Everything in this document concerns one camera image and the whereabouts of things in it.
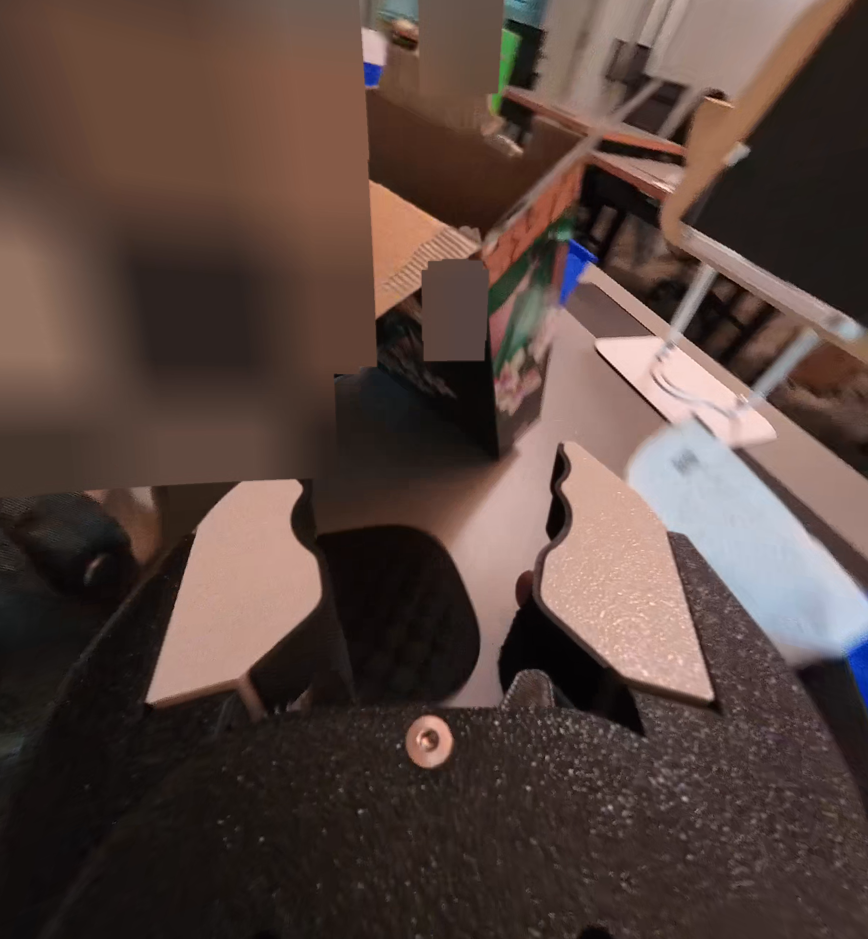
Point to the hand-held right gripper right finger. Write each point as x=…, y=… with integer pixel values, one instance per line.
x=617, y=587

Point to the wooden table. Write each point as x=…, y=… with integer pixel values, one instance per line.
x=625, y=139

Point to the white panel foot plate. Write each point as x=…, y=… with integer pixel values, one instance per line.
x=683, y=381

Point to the black orchid lego box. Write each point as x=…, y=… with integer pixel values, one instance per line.
x=529, y=330

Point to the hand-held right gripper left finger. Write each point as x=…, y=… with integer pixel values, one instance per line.
x=243, y=587

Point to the black mesh cushion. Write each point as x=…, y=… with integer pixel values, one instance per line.
x=404, y=623

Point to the large printed white paper bag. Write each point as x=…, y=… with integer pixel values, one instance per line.
x=757, y=543

